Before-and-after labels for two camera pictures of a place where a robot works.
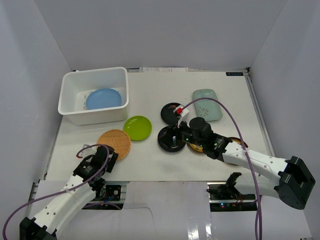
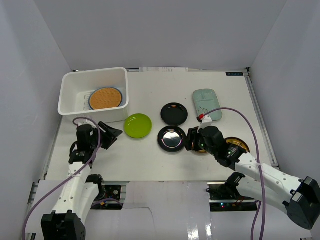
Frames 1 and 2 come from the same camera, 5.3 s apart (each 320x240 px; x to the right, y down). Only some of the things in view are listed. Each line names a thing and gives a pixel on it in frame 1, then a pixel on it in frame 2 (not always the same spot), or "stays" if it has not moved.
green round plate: [137, 127] stays
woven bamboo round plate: [118, 140] → [105, 98]
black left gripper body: [113, 161] → [105, 136]
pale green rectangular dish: [208, 109] stays
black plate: [168, 115] stays
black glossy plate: [170, 139] stays
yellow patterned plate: [238, 140] stays
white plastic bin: [76, 85] stays
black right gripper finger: [173, 137] → [191, 138]
